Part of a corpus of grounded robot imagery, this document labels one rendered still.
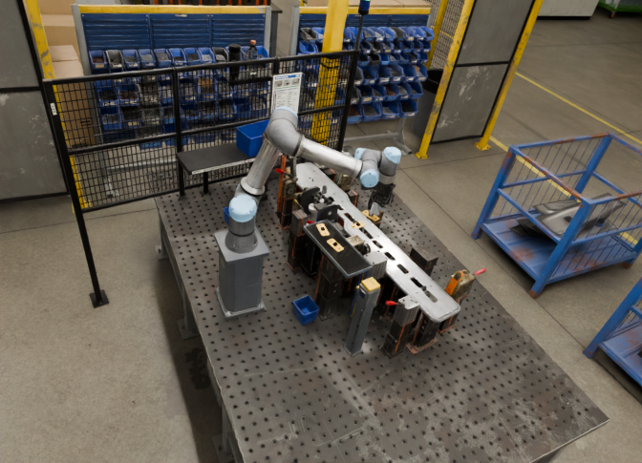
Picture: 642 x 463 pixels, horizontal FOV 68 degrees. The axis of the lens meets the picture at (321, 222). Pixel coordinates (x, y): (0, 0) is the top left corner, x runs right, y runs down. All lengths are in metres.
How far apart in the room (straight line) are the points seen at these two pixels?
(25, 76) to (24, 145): 0.53
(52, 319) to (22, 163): 1.26
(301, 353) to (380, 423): 0.48
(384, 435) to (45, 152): 3.14
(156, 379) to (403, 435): 1.56
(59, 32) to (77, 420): 4.25
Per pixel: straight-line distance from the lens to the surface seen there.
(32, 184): 4.28
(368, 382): 2.31
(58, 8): 6.46
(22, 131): 4.03
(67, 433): 3.05
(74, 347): 3.36
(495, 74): 5.65
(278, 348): 2.34
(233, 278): 2.25
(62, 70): 4.98
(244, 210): 2.06
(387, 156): 2.05
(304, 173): 2.94
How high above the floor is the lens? 2.58
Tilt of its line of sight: 38 degrees down
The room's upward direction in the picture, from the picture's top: 9 degrees clockwise
